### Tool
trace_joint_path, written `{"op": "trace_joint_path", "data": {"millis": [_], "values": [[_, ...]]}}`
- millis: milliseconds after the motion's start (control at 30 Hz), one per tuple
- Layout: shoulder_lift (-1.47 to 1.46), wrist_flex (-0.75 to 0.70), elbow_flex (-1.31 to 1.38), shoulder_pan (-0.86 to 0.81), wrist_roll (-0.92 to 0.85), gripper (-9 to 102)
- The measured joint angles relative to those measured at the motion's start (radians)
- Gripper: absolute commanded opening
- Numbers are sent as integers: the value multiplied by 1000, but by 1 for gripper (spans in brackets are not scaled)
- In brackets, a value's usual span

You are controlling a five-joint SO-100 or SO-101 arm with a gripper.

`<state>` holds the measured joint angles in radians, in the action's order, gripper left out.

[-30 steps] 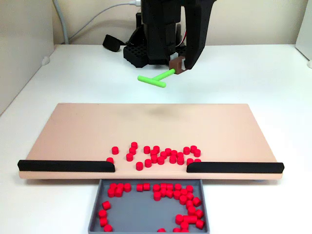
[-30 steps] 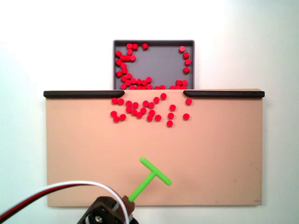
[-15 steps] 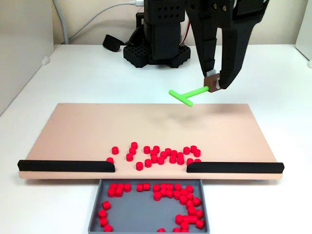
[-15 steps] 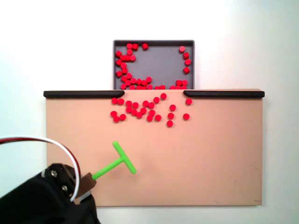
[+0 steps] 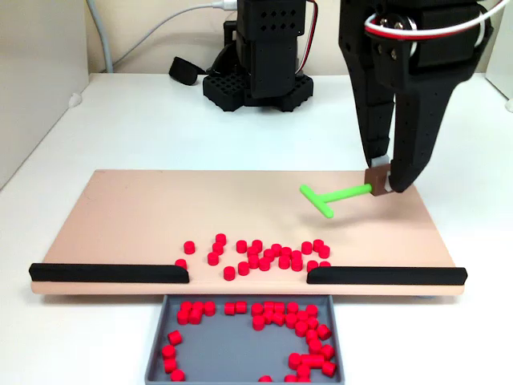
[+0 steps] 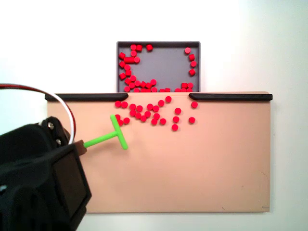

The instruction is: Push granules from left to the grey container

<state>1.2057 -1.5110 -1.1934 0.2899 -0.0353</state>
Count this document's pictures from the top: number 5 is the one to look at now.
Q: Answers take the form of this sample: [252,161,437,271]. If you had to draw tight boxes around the red white black servo cable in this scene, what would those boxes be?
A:
[363,0,513,55]
[297,0,321,75]

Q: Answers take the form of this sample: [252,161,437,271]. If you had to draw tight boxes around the white usb cable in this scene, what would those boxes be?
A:
[111,0,238,74]

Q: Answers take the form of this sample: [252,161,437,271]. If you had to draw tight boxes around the green T pusher brown handle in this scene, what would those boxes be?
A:
[299,166,392,220]

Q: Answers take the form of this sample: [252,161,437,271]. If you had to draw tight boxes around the black guide rail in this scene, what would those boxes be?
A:
[28,262,190,285]
[306,265,468,286]

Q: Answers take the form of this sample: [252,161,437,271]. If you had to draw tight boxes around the grey power cable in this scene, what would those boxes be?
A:
[86,0,114,74]

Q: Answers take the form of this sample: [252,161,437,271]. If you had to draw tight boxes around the grey tray container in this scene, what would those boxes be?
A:
[143,294,346,382]

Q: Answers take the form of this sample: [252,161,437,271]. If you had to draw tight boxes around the beige flat board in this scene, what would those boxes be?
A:
[30,168,468,298]

